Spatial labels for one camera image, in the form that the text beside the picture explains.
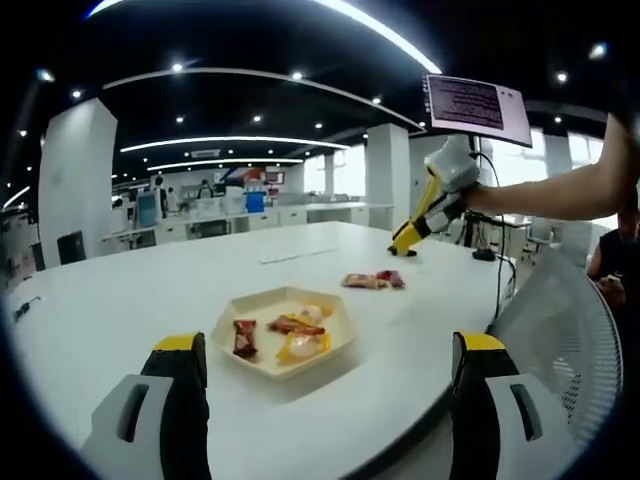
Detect white counter desks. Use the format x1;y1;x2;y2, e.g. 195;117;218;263
102;199;396;249

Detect black monitor stand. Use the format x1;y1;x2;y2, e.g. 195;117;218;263
462;144;482;249

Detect curved ceiling light strip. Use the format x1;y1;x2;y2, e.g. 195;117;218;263
87;0;444;75

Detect light blue screen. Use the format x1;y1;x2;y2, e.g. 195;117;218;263
136;192;161;229

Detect black cable with plug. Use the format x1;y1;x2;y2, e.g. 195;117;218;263
12;295;46;321

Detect white mesh office chair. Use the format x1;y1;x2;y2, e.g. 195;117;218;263
487;247;625;446

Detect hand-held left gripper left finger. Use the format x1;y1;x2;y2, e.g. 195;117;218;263
79;331;211;480

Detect cream hexagonal container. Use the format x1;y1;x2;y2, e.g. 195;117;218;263
209;285;359;384

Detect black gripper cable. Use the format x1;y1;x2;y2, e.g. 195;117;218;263
477;152;507;321

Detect computer monitor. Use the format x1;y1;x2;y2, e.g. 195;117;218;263
421;73;534;149

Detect brown red food packet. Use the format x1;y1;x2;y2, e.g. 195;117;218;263
232;318;260;359

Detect yellow food packet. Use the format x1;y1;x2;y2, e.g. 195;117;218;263
298;303;335;322
274;332;333;365

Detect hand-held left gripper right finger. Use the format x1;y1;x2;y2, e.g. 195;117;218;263
451;329;576;480

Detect dark red food packet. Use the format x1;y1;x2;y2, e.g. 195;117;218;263
375;269;406;290

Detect red blue wall sign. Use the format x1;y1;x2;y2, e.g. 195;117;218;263
214;167;286;194

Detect cream food tongs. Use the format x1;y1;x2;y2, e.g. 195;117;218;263
388;167;447;257

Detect red orange food packet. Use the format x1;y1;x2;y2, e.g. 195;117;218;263
267;313;327;337

